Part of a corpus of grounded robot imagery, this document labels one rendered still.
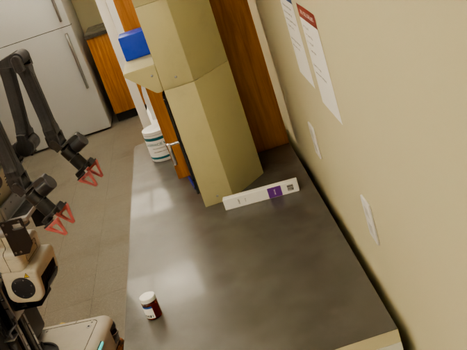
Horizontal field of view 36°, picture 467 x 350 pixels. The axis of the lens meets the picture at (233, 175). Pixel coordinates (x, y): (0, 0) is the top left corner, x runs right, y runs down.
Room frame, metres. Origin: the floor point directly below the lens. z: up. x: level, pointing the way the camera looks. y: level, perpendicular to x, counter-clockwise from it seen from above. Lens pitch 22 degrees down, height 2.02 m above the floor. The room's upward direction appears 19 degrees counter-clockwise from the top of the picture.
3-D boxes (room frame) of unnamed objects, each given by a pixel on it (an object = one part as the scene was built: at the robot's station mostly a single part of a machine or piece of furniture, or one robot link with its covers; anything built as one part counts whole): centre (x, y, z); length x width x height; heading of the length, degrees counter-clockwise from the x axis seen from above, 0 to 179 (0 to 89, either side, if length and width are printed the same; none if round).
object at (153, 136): (3.17, 0.27, 1.02); 0.13 x 0.13 x 0.15
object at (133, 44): (2.70, 0.19, 1.56); 0.10 x 0.10 x 0.09; 0
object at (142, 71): (2.62, 0.19, 1.46); 0.32 x 0.11 x 0.10; 0
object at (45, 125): (3.01, 0.68, 1.40); 0.11 x 0.06 x 0.43; 167
